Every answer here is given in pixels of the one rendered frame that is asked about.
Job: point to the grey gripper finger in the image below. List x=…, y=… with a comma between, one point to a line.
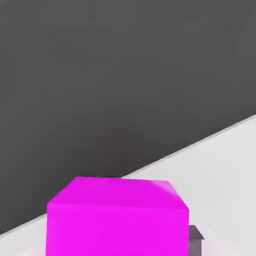
x=195, y=243

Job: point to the small magenta cube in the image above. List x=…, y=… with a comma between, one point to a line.
x=118, y=224

